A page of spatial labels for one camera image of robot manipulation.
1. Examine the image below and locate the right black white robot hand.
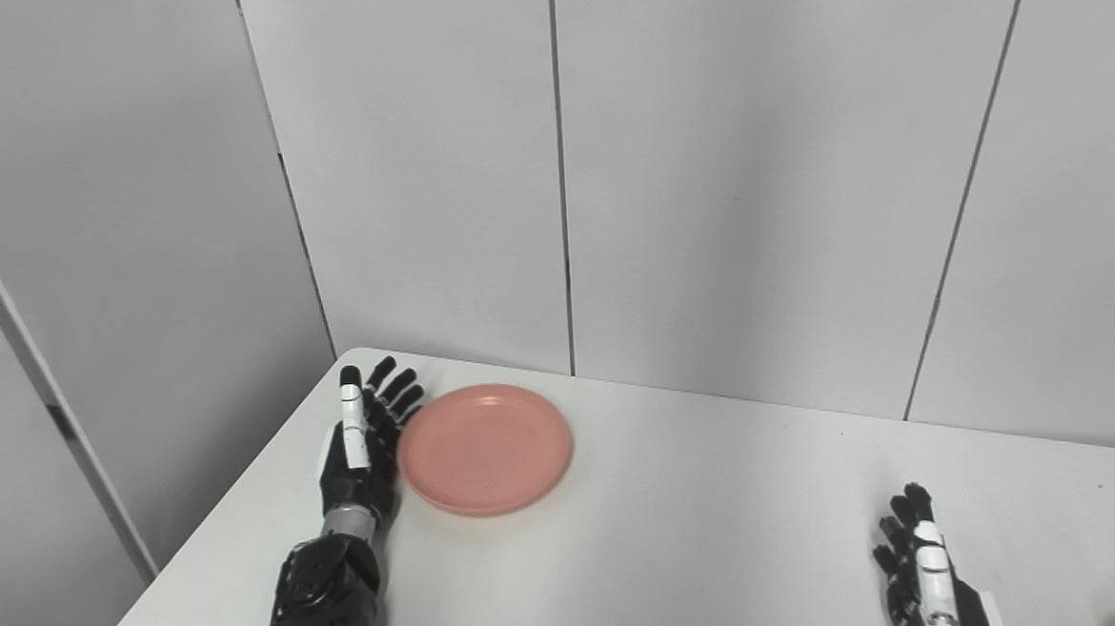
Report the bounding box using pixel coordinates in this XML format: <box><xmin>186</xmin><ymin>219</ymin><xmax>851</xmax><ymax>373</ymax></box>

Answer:
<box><xmin>868</xmin><ymin>478</ymin><xmax>1004</xmax><ymax>626</ymax></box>

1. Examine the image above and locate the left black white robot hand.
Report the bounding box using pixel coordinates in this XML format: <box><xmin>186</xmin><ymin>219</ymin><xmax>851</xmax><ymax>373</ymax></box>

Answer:
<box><xmin>312</xmin><ymin>354</ymin><xmax>434</xmax><ymax>539</ymax></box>

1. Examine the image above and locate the pink round plate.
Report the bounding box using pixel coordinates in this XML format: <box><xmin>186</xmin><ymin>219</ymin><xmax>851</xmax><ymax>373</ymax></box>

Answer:
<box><xmin>394</xmin><ymin>380</ymin><xmax>578</xmax><ymax>522</ymax></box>

